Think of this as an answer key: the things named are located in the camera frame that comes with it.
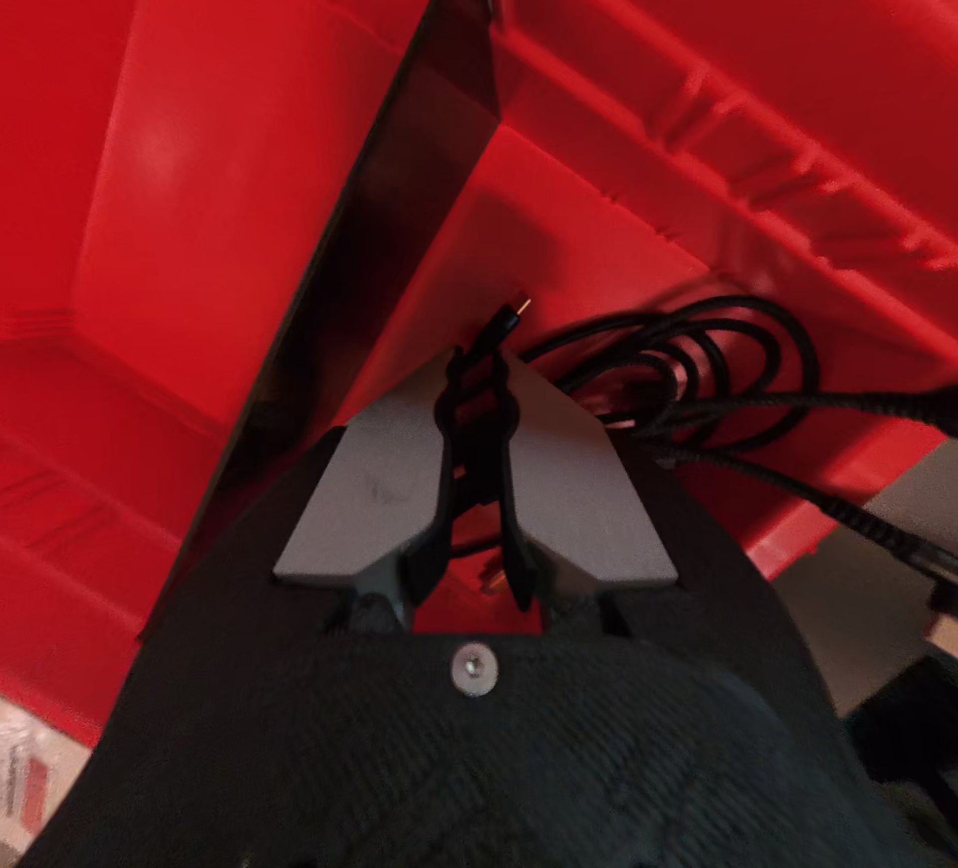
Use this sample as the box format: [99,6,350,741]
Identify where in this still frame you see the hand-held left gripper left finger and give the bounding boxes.
[273,347,461,617]

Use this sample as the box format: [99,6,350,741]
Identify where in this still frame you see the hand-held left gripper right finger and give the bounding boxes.
[496,347,679,613]

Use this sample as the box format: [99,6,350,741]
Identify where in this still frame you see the red plastic bin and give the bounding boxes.
[0,0,958,749]

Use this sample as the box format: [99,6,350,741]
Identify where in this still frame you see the black bin divider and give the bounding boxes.
[138,0,502,644]

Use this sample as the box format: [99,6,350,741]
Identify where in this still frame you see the bundle of black cables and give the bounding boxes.
[517,295,823,459]

